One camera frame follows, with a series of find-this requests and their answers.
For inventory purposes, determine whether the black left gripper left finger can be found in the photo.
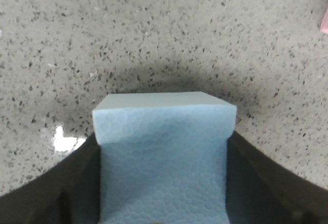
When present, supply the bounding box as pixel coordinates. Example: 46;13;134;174
1;134;100;223

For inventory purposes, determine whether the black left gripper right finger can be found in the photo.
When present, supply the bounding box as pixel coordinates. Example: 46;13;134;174
229;131;327;223

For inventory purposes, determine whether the light blue foam cube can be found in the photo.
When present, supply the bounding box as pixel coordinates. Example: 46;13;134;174
92;92;237;223

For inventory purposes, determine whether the pink foam cube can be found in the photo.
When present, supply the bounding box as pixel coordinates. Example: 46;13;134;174
320;9;328;34

